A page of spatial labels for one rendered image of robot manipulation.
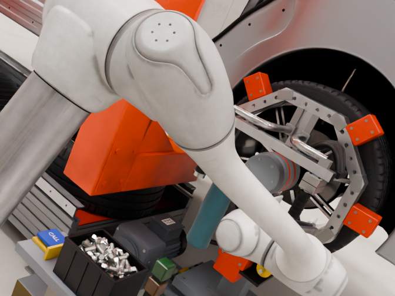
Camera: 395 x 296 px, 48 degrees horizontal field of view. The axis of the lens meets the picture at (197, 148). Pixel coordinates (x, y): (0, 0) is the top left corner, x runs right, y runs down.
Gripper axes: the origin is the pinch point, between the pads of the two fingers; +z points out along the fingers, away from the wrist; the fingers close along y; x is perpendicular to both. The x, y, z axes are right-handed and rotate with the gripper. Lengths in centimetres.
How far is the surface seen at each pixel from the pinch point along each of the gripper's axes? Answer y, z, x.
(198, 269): -35, 41, -60
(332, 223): 7.5, 20.6, -3.1
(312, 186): 1.2, -1.4, 9.4
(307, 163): -4.1, 1.6, 13.8
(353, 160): 3.4, 20.5, 18.4
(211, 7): -597, 797, 63
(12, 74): -241, 74, -52
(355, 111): -5.4, 29.3, 31.9
